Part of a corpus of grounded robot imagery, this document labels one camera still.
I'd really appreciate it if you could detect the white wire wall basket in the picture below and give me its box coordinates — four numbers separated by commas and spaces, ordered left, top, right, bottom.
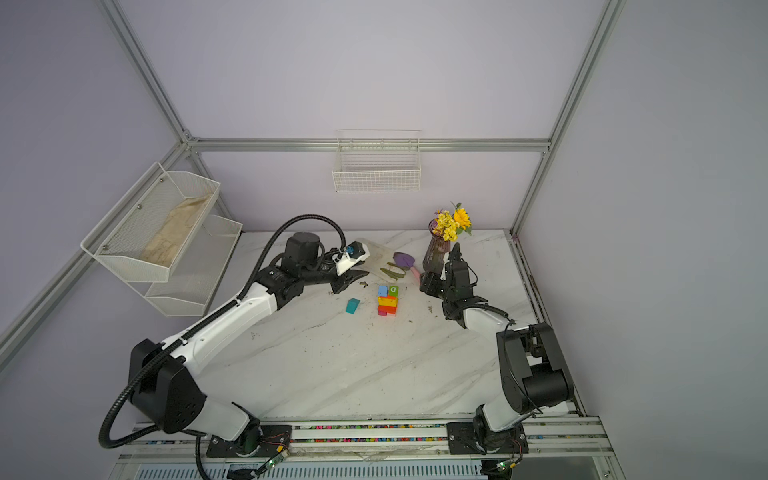
332, 129, 422, 194

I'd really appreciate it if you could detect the beige dirty cloth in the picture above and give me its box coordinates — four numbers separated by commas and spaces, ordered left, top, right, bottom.
357, 237, 410, 284

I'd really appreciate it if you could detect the red wood block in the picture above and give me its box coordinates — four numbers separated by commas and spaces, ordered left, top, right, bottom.
378, 305, 397, 315

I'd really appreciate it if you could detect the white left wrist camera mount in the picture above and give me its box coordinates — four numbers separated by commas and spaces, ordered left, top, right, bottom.
333, 241, 370, 276

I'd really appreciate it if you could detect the white mesh shelf basket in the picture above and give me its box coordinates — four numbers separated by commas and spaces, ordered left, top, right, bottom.
80, 163, 220, 283
144, 214, 242, 317

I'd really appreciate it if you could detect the purple glass vase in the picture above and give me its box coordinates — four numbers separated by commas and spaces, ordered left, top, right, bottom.
422, 219, 451, 275

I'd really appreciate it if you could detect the yellow red striped block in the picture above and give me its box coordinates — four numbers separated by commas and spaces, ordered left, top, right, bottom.
378, 296, 398, 308

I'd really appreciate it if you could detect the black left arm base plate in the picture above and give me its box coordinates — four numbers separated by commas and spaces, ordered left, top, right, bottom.
206, 424, 293, 459

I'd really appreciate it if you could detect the white mesh lower shelf basket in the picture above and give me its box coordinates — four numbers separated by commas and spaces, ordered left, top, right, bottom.
144, 214, 242, 317

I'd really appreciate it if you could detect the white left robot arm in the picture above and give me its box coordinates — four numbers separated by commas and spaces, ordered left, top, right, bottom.
128, 232, 370, 446

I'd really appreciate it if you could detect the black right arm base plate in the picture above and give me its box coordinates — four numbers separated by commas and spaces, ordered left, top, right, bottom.
446, 422, 529, 455

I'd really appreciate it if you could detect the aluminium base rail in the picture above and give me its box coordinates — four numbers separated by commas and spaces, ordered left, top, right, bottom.
119, 413, 616, 466

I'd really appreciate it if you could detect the teal wood block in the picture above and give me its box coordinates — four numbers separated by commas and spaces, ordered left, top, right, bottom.
345, 298, 360, 315

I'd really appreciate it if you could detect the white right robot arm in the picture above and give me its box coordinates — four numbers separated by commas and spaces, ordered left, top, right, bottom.
420, 244, 575, 454

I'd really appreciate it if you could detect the beige glove in basket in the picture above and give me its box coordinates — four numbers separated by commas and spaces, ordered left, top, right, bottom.
139, 194, 211, 267

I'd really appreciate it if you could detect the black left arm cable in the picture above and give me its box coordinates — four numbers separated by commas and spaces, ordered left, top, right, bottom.
98, 214, 348, 480

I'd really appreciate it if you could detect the white mesh upper shelf basket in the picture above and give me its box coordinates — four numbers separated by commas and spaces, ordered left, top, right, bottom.
80, 163, 220, 283

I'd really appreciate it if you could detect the yellow flower bouquet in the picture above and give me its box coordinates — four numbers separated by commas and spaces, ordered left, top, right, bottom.
429, 203, 473, 242

